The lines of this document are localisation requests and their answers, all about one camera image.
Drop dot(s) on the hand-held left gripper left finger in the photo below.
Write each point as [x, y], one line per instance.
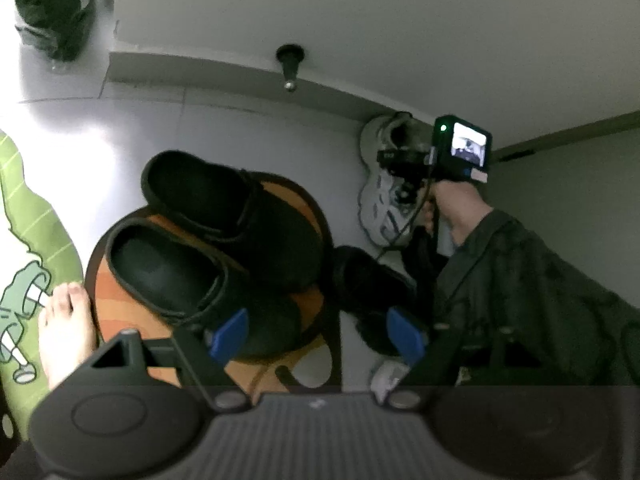
[229, 336]

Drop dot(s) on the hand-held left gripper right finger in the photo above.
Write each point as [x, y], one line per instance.
[405, 335]

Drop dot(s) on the white lace-up sneaker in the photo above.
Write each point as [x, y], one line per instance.
[387, 377]

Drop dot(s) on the black clog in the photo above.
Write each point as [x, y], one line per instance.
[190, 180]
[160, 265]

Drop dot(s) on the person's right hand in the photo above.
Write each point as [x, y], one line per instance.
[460, 205]

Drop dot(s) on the round orange mat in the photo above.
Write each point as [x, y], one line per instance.
[120, 305]

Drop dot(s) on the person's bare foot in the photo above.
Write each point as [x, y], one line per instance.
[65, 330]

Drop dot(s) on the black door stopper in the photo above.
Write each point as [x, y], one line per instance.
[290, 57]

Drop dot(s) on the green printed mat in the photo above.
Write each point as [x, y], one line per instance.
[30, 220]

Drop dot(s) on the dark plastic-wrapped bundle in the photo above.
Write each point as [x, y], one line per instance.
[55, 5]

